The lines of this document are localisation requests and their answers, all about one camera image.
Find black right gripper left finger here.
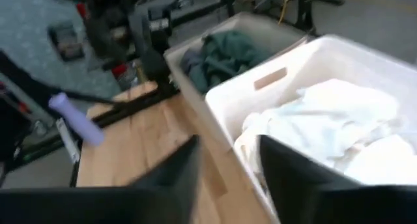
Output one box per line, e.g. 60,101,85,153
0,135,201,224

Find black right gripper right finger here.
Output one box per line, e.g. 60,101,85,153
258,134,417,224

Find white lace garment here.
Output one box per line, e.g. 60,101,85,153
233,78,401,173

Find dark grey sweatshirt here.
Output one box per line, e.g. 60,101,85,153
179,48,210,95

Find dark green garment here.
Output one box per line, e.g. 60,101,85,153
201,30,272,89

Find purple cylinder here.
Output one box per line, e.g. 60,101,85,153
48,92,106,147

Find white perforated basket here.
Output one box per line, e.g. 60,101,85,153
204,34,417,224

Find beige bin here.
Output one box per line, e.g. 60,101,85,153
163,11,309,153

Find black box on floor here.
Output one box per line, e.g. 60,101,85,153
46,20,86,63

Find aluminium bracket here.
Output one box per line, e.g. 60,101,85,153
55,117,81,165

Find black frame bar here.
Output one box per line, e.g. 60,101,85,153
93,86,180,128

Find black slanted frame post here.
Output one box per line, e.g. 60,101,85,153
0,49,115,105

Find yellow cable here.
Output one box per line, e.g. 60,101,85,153
278,0,291,25

